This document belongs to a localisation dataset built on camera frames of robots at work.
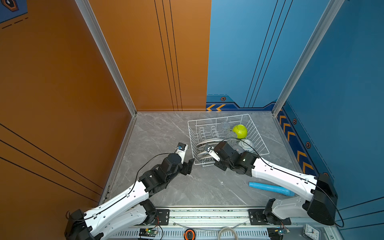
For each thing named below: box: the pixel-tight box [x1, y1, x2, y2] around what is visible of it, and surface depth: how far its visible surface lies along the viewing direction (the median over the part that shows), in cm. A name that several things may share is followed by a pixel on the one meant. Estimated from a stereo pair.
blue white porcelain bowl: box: [240, 139, 254, 152], surface depth 95 cm
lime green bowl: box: [232, 124, 248, 139], surface depth 103 cm
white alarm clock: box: [302, 223, 321, 240], surface depth 69 cm
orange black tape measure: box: [183, 228, 196, 240], surface depth 68 cm
